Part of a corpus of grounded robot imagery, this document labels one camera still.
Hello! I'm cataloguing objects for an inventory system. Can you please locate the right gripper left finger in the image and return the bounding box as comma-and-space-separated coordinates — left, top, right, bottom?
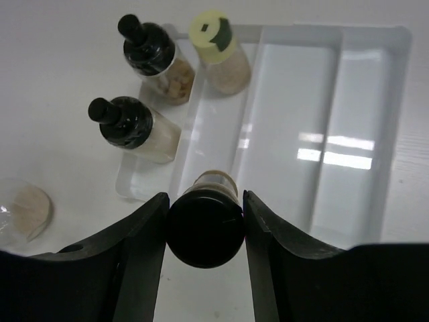
1, 193, 170, 321

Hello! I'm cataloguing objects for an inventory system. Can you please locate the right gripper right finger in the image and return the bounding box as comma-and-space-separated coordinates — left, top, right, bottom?
243, 191, 428, 321

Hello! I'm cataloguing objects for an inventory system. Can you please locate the black-lid spice jar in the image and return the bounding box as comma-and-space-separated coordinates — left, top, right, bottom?
166, 170, 245, 269

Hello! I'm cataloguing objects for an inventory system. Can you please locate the wide clear glass jar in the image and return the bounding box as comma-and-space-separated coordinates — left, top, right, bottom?
1, 178, 53, 250

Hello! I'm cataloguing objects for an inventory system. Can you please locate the black-capped jar with powder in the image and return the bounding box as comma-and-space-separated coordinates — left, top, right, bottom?
88, 96, 181, 164

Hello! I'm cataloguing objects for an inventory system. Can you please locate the black-capped jar with chunks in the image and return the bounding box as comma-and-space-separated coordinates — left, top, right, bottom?
117, 14, 195, 105

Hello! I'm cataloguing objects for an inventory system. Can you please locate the yellow-lid shaker bottle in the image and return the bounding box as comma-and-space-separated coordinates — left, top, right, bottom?
188, 9, 251, 95

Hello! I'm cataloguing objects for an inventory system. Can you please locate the white divided tray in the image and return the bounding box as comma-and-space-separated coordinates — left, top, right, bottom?
115, 25, 412, 249

